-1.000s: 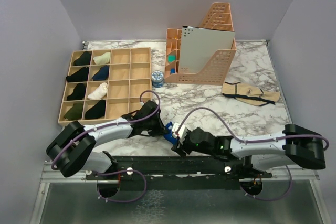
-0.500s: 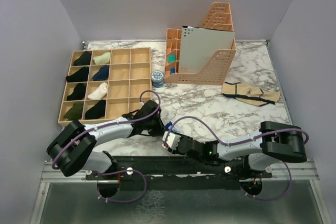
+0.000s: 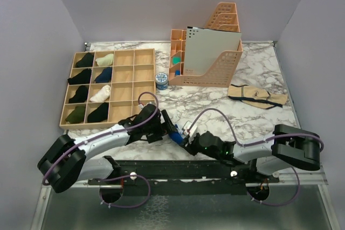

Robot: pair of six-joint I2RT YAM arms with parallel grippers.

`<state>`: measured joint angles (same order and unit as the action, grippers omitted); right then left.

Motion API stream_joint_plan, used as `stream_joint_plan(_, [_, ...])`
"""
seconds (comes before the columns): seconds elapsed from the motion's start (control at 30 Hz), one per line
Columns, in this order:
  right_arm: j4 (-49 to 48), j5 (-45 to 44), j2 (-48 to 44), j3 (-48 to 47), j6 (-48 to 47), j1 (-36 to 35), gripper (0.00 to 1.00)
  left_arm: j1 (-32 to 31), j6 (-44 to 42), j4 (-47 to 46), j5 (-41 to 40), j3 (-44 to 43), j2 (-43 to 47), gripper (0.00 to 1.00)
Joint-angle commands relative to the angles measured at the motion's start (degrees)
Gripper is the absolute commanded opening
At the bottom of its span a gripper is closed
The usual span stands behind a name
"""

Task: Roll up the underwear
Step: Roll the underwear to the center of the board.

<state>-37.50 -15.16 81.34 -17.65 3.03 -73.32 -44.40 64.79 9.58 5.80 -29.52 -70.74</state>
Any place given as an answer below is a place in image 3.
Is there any blue boxer underwear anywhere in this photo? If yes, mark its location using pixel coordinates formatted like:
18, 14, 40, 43
168, 124, 186, 145

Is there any beige underwear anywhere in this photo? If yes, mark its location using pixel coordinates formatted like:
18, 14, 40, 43
227, 85, 288, 110

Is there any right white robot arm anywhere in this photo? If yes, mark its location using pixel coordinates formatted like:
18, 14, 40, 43
182, 124, 323, 182

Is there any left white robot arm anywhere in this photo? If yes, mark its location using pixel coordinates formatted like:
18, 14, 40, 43
37, 103, 178, 193

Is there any blue patterned round tin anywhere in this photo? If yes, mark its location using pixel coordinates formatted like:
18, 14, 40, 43
155, 72, 169, 90

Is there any black rolled sock bottom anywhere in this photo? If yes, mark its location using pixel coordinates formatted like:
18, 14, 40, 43
87, 102, 109, 123

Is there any black rolled sock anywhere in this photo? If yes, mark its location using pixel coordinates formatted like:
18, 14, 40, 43
75, 52, 94, 68
66, 85, 88, 104
87, 102, 109, 123
67, 68, 92, 85

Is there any white rolled sock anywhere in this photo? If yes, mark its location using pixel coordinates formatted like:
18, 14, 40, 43
90, 85, 111, 102

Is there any wooden compartment tray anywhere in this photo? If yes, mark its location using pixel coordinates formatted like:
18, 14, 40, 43
60, 48, 156, 130

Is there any navy rolled sock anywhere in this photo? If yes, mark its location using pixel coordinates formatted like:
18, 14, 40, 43
94, 67, 112, 83

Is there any peach file organizer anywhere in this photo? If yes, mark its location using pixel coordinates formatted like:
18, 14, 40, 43
168, 2, 243, 88

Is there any dark green rolled sock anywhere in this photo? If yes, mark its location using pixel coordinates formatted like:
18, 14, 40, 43
65, 106, 86, 124

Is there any pale green rolled sock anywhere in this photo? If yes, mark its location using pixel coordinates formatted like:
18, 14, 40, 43
95, 53, 114, 66

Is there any grey white folder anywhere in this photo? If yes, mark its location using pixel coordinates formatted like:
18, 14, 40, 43
184, 26, 242, 75

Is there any black rolled sock top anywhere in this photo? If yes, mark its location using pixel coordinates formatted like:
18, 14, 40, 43
75, 52, 94, 68

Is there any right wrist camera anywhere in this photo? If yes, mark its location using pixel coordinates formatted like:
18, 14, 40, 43
182, 121, 197, 138

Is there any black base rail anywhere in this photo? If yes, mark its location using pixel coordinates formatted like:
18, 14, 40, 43
88, 160, 279, 196

